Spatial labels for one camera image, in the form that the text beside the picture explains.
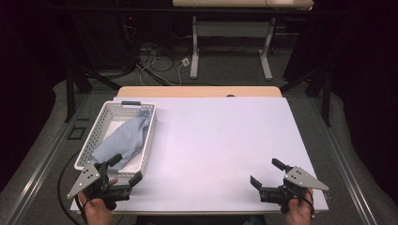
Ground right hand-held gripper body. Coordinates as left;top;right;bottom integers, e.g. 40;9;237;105
258;165;331;216

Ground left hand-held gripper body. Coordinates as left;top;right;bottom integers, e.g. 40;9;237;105
66;161;132;211

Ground light blue cloth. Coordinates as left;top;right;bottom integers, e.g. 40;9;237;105
90;109;152;172

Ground white perforated plastic basket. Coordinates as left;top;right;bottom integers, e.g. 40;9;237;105
73;99;158;185

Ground person's left hand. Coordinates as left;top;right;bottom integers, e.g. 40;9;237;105
77;177;119;225

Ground person's right hand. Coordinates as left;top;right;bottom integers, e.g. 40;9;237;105
284;187;315;225

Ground white table cover sheet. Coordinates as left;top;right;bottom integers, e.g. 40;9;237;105
69;96;329;214

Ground black metal stand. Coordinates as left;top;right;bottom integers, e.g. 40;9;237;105
279;65;333;128
63;12;122;124

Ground light wooden table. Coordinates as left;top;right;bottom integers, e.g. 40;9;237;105
116;85;283;98

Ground white-framed desk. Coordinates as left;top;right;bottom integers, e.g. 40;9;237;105
172;0;315;82

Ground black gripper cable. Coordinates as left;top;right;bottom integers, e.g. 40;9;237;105
56;149;86;225
304;188;315;219

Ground black rectangular floor frame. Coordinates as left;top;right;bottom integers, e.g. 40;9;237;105
66;124;88;141

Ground aluminium floor rail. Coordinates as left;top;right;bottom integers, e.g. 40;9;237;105
308;95;381;225
0;92;92;225

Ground white floor cable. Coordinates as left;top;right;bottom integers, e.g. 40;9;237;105
136;50;189;87

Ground tangle of black floor cables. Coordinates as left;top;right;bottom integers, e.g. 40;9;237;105
118;15;191;87

